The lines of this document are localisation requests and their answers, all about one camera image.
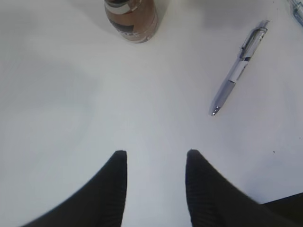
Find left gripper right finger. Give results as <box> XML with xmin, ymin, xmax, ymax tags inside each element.
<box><xmin>185</xmin><ymin>149</ymin><xmax>299</xmax><ymax>227</ymax></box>

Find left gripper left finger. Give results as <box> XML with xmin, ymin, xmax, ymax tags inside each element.
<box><xmin>26</xmin><ymin>150</ymin><xmax>127</xmax><ymax>227</ymax></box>

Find grey grip pen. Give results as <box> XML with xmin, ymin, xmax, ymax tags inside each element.
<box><xmin>210</xmin><ymin>20</ymin><xmax>269</xmax><ymax>116</ymax></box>

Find brown coffee drink bottle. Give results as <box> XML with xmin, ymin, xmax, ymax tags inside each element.
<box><xmin>104</xmin><ymin>0</ymin><xmax>158</xmax><ymax>43</ymax></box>

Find blue grip pen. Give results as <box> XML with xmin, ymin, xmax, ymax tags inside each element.
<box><xmin>289</xmin><ymin>0</ymin><xmax>303</xmax><ymax>25</ymax></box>

